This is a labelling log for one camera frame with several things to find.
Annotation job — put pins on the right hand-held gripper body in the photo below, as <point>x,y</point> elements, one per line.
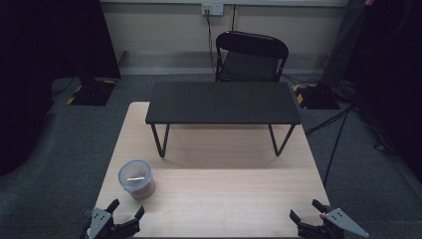
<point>341,221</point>

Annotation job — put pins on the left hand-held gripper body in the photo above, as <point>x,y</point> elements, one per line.
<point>99,222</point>

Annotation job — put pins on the person's right hand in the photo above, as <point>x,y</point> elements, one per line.
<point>322,216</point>

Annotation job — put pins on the clear round container blue-rimmed lid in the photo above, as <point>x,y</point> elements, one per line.
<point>136,181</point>

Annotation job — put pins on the black riser shelf metal legs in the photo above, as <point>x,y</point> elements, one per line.
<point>222,103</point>

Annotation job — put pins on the black folding chair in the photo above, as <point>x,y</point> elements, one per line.
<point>250,53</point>

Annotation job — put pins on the black base plate striped tape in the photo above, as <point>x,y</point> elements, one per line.
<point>93,93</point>
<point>318,97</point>

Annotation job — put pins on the white wall socket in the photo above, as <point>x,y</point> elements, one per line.
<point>212,9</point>

